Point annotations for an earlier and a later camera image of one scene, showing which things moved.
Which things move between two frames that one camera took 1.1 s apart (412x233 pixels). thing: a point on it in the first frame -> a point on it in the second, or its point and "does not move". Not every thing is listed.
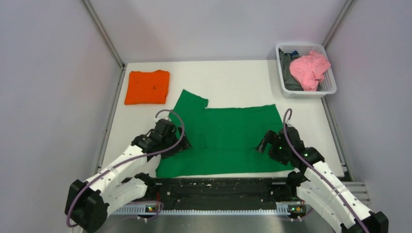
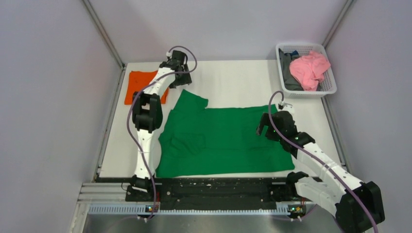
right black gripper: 273,138 -> 265,121
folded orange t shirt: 147,87 does not move
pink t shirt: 308,70 does not move
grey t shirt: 290,83 does not move
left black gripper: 184,144 -> 185,80
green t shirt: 222,140 does not move
